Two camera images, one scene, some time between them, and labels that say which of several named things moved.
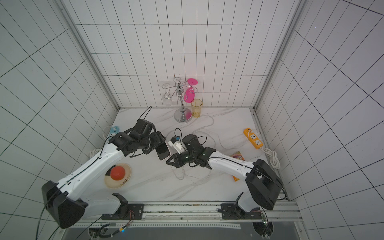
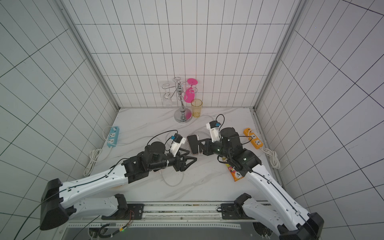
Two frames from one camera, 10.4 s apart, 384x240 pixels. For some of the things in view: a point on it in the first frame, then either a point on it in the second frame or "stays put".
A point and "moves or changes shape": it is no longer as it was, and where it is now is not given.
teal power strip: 114,130 stays put
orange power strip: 253,138 stays put
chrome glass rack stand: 182,115 stays put
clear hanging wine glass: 167,98 stays put
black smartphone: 163,151 moves or changes shape
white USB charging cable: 211,133 → 183,174
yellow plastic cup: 196,105 stays put
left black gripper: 158,139 → 178,167
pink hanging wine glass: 189,93 stays put
